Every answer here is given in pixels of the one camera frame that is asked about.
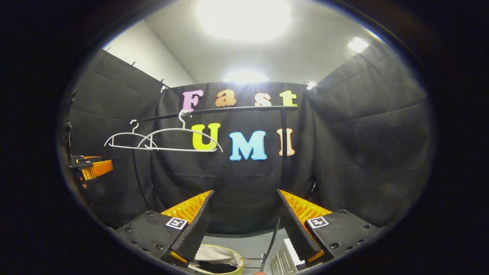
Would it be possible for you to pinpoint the large ceiling light panel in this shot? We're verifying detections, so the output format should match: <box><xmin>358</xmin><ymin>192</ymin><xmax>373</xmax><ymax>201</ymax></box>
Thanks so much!
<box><xmin>197</xmin><ymin>0</ymin><xmax>291</xmax><ymax>42</ymax></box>

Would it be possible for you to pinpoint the white hanger with notched bar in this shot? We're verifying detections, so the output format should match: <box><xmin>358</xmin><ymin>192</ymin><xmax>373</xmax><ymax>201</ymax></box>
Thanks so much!
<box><xmin>138</xmin><ymin>110</ymin><xmax>224</xmax><ymax>153</ymax></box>

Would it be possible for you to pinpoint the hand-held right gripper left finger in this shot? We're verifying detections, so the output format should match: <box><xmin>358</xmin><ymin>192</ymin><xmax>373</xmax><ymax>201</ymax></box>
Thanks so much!
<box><xmin>115</xmin><ymin>190</ymin><xmax>215</xmax><ymax>268</ymax></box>

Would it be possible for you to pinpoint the white plastic hanger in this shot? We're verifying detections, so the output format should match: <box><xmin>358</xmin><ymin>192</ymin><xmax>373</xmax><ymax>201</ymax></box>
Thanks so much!
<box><xmin>104</xmin><ymin>120</ymin><xmax>159</xmax><ymax>150</ymax></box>

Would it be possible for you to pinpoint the laundry hamper with yellow rim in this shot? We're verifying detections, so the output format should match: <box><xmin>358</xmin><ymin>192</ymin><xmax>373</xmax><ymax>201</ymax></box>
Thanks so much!
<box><xmin>188</xmin><ymin>244</ymin><xmax>245</xmax><ymax>275</ymax></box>

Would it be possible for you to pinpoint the black clothes rack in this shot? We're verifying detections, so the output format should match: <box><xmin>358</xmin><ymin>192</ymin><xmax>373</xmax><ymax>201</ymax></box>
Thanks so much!
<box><xmin>132</xmin><ymin>105</ymin><xmax>300</xmax><ymax>272</ymax></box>

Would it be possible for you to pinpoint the black backdrop cloth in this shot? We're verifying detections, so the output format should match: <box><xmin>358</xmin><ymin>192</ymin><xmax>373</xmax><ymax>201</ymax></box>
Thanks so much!
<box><xmin>61</xmin><ymin>40</ymin><xmax>434</xmax><ymax>233</ymax></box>

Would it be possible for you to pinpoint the black knit jacket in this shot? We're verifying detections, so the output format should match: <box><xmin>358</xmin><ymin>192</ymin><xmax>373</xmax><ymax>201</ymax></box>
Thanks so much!
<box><xmin>198</xmin><ymin>260</ymin><xmax>238</xmax><ymax>274</ymax></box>

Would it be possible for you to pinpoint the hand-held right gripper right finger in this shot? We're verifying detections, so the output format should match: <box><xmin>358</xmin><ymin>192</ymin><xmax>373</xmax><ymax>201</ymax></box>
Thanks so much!
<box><xmin>276</xmin><ymin>188</ymin><xmax>384</xmax><ymax>270</ymax></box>

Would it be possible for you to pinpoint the white ribbed box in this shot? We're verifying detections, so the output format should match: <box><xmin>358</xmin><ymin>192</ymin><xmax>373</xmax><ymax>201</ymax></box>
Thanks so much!
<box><xmin>270</xmin><ymin>238</ymin><xmax>306</xmax><ymax>275</ymax></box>

